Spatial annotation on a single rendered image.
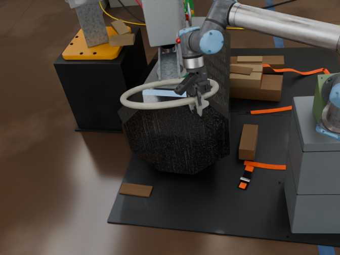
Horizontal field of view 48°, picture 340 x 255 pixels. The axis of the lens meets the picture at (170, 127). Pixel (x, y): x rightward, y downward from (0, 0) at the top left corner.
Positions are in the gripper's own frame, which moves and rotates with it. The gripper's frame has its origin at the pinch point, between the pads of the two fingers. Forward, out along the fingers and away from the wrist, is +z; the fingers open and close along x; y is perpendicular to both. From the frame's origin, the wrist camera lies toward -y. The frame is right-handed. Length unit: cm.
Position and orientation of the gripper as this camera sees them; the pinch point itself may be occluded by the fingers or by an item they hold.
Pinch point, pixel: (195, 112)
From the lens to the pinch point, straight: 170.8
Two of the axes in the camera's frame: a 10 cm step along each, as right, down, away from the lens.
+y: 8.7, -2.8, 4.2
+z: 1.4, 9.4, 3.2
